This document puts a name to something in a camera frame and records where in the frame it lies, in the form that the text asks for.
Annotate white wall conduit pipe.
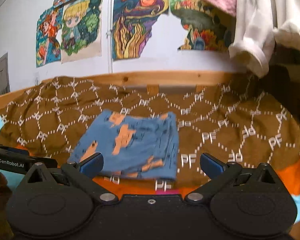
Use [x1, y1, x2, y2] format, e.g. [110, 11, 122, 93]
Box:
[106, 0, 113, 74]

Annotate blue orange patterned pants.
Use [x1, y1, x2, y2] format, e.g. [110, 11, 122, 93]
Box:
[68, 110, 179, 180]

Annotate white hanging garment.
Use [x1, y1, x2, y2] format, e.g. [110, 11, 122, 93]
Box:
[229, 0, 300, 77]

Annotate wooden bed frame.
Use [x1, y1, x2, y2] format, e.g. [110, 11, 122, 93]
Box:
[0, 70, 251, 114]

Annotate swirly night painting poster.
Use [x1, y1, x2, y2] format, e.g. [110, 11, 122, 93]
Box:
[112, 0, 169, 61]

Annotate multicolour striped bedsheet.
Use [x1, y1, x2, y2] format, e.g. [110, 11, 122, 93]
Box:
[0, 112, 300, 223]

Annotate garden landscape painting poster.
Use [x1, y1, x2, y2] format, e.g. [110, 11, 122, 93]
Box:
[169, 0, 235, 52]

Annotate brown PF patterned blanket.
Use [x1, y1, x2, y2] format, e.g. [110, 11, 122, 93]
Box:
[0, 77, 300, 195]

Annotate blond anime character poster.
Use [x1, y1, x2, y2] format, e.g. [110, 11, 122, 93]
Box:
[61, 0, 102, 63]

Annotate red hair anime poster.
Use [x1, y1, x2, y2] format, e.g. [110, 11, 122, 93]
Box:
[36, 7, 63, 68]

